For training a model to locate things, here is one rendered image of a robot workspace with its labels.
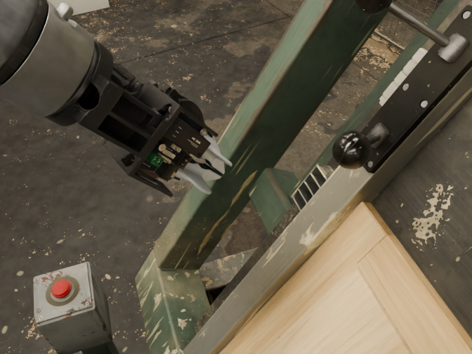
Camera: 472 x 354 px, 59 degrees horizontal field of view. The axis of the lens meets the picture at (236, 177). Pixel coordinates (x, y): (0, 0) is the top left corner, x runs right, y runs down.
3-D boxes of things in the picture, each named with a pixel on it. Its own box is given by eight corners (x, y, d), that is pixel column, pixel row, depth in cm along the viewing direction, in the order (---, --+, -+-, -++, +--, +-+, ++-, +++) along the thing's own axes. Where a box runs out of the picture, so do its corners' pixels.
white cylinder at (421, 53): (430, 51, 51) (386, 103, 55) (416, 43, 49) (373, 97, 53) (445, 64, 49) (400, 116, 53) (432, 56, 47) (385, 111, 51)
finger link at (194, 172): (227, 217, 45) (170, 187, 39) (199, 189, 49) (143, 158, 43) (244, 194, 45) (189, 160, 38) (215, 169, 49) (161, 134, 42)
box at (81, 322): (58, 312, 102) (31, 275, 89) (107, 297, 105) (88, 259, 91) (61, 359, 94) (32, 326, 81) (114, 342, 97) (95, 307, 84)
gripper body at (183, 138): (174, 202, 37) (57, 145, 29) (136, 159, 43) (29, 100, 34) (225, 135, 37) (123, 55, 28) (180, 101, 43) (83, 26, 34)
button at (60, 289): (53, 286, 88) (50, 282, 86) (72, 281, 88) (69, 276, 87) (54, 303, 85) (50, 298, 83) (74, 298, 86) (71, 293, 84)
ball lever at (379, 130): (359, 136, 52) (318, 155, 41) (378, 112, 50) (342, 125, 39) (383, 156, 51) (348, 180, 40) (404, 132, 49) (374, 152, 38)
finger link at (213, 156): (244, 194, 45) (189, 160, 38) (215, 169, 49) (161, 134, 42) (261, 171, 45) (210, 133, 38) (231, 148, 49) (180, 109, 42)
